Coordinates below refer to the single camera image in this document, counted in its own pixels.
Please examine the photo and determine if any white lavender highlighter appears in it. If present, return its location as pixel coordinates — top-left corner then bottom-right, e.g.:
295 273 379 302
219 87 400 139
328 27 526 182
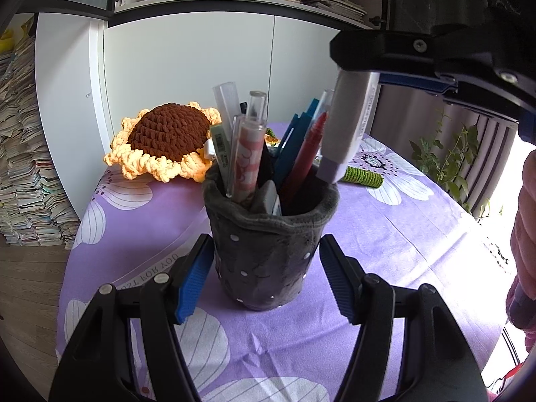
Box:
316 69 380 184

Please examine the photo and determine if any pile of books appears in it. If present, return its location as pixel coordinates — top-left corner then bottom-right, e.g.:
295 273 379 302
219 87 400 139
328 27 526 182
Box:
0 36 80 248

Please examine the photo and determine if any crochet sunflower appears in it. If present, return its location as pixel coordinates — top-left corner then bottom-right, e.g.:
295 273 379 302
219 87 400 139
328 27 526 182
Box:
103 101 384 188

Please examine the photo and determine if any purple floral tablecloth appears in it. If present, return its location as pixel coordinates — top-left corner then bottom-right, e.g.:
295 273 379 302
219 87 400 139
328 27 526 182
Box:
56 122 518 402

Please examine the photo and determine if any person's right forearm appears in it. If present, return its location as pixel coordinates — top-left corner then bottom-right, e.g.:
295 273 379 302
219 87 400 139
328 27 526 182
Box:
505 148 536 344

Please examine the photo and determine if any yellow plush toy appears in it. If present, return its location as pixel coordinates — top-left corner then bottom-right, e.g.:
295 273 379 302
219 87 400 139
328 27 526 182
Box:
0 19 34 53

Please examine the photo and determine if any stack of magazines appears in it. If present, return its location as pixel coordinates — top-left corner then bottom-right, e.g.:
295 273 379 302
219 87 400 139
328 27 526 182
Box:
301 0 368 23

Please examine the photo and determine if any grey fabric pen holder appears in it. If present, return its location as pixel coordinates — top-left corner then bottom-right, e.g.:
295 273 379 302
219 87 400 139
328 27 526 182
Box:
203 163 340 311

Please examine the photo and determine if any red pen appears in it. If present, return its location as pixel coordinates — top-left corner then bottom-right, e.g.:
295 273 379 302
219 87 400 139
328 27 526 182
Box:
278 112 330 202

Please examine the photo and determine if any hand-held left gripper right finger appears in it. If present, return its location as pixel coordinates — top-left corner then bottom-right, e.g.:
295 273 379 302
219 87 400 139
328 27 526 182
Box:
319 234 488 402

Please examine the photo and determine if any pink patterned pen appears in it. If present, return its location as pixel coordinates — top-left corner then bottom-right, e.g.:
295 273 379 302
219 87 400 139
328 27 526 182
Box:
228 91 269 202

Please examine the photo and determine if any blue pen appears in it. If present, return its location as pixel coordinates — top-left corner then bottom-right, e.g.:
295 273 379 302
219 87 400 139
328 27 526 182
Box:
272 98 321 186

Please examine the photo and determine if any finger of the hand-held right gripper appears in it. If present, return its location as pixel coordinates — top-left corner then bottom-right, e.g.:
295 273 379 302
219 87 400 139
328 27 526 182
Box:
379 72 536 123
329 29 518 88

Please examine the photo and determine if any clear cap pen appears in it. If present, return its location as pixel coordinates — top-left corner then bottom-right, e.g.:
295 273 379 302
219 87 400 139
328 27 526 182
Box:
213 81 239 135

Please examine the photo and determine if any pale green pen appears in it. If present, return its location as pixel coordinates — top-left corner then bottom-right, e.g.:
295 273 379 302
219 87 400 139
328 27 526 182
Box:
209 123 232 177

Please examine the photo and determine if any green potted plant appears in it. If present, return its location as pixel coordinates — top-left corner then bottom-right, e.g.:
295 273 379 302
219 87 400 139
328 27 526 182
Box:
408 111 503 222

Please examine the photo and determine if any white bookcase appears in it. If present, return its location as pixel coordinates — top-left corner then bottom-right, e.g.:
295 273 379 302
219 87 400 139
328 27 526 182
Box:
36 0 386 218

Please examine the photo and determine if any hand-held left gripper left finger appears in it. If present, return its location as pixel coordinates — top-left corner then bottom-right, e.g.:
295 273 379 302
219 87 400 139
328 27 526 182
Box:
48 233 215 402

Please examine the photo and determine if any pink grey curtain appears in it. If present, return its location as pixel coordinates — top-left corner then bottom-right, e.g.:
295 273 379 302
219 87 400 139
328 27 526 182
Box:
373 84 528 218

